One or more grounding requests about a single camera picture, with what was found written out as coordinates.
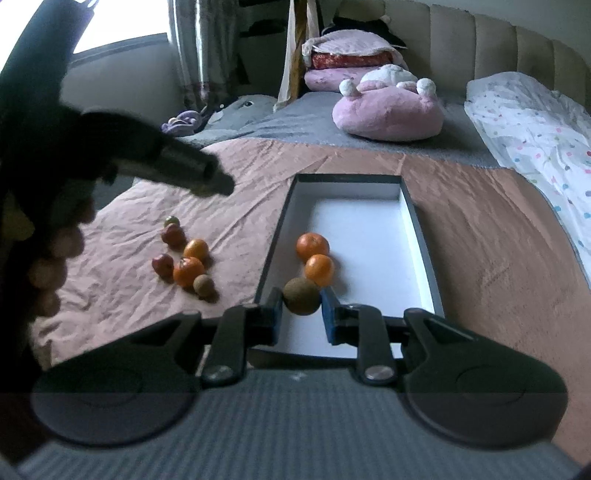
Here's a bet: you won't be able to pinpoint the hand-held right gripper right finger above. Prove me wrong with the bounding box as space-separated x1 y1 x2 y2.
321 287 476 386

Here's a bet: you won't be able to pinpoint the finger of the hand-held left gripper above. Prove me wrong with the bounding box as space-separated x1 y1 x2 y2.
117 133 235 197

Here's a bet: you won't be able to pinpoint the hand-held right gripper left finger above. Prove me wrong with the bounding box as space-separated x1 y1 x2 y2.
124 287 283 387

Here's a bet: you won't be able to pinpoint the brown kiwi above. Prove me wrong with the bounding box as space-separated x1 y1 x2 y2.
283 277 321 317

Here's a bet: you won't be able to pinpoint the orange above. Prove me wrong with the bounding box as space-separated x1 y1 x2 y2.
174 257 205 289
296 233 331 260
305 254 335 287
183 239 210 264

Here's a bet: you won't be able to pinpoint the red apple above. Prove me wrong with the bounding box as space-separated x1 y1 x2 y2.
152 253 175 279
161 224 188 251

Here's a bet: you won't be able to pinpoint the small pale kiwi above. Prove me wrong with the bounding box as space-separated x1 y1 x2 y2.
193 274 215 300

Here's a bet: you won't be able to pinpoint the white cardboard box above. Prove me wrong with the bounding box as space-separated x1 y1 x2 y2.
254 173 446 361

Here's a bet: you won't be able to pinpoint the person's left hand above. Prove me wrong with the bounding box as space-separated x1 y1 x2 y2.
27 202 99 320

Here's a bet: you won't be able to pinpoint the purple plush toy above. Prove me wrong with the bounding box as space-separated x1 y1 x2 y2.
161 110 207 137

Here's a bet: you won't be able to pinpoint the grey plush toy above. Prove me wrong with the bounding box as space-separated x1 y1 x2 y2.
203 95 278 131

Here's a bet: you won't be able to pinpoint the grey blanket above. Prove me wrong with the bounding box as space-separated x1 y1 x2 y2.
180 90 504 169

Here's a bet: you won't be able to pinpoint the patterned curtain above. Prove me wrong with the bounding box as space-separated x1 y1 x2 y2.
168 0 241 112

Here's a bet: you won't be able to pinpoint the window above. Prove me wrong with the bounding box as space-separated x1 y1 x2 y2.
71 0 170 55

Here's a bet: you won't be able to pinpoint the beige hanging cloth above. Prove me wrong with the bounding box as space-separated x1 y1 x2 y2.
274 0 320 112

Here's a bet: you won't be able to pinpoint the pink pillow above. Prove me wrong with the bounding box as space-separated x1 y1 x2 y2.
304 67 370 92

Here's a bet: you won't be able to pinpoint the brown blanket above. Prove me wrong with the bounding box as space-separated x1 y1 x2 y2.
30 137 591 444

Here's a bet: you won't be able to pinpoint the red patterned pillow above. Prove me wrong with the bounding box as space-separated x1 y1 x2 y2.
311 52 393 70

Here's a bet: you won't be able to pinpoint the pink plush rabbit cushion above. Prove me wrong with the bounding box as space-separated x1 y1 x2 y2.
332 65 446 141

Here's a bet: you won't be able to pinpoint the dark clothes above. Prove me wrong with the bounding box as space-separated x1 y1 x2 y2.
318 15 407 47

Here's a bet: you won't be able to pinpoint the white dotted quilt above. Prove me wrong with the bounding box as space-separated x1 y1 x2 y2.
464 71 591 278

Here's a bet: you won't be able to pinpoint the beige padded headboard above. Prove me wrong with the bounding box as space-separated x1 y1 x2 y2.
318 0 591 153

